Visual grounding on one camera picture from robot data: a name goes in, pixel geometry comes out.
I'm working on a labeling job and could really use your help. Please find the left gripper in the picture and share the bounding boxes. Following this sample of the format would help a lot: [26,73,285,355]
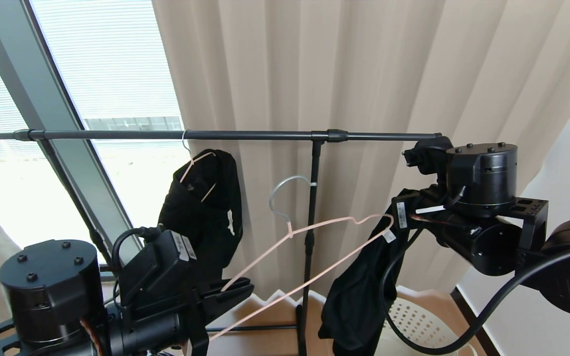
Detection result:
[107,277,255,356]

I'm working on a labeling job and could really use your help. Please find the window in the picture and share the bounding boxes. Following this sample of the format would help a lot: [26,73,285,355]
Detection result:
[0,0,192,278]

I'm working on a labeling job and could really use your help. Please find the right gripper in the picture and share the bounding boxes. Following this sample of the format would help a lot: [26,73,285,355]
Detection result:
[391,187,447,236]

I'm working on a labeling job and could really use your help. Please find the black clothes rack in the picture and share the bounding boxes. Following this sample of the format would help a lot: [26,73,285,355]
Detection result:
[0,128,443,356]

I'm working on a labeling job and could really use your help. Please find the black cable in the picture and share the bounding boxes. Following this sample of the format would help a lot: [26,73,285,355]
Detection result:
[381,227,570,356]
[111,225,165,277]

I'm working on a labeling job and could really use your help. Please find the white laundry basket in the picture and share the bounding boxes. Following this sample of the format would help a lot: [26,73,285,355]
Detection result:
[374,284,479,356]

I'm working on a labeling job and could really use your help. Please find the black garment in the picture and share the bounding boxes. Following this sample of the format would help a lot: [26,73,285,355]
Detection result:
[319,198,415,356]

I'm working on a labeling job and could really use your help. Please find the beige curtain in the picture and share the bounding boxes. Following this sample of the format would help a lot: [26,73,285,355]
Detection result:
[151,0,570,307]

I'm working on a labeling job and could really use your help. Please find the pink clothes hanger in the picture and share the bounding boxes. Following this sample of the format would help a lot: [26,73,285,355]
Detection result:
[180,131,217,203]
[208,176,395,343]

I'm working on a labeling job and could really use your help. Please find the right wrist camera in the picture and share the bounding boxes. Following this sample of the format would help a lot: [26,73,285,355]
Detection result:
[403,136,455,175]

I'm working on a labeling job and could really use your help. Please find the black shorts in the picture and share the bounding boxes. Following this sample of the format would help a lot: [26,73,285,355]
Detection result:
[158,148,244,288]

